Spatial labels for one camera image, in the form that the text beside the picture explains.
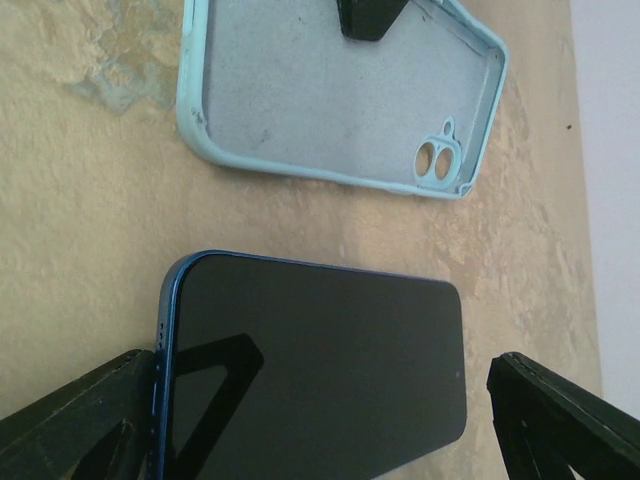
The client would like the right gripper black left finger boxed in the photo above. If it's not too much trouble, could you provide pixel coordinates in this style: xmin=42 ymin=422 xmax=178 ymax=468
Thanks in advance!
xmin=1 ymin=349 xmax=155 ymax=479

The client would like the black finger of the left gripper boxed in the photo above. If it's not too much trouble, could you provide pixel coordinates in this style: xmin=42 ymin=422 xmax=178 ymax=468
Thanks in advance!
xmin=337 ymin=0 xmax=408 ymax=41

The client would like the light blue phone case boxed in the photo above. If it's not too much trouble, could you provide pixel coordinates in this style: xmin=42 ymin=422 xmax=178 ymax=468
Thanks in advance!
xmin=176 ymin=1 xmax=509 ymax=200

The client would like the black smartphone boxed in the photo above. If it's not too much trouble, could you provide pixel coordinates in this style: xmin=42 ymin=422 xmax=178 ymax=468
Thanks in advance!
xmin=147 ymin=250 xmax=467 ymax=479

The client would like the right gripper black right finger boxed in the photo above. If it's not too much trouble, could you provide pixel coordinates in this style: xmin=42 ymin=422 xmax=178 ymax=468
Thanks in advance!
xmin=487 ymin=352 xmax=639 ymax=479

